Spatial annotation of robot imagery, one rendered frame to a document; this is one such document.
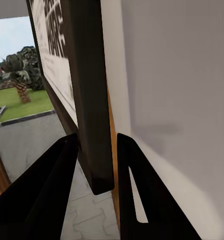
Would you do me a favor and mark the poster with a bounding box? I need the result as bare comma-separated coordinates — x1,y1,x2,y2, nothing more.
26,0,115,195

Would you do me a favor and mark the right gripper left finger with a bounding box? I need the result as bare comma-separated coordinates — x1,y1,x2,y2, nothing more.
0,133,79,240

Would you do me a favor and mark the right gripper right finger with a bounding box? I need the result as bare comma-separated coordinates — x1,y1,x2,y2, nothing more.
117,133,202,240

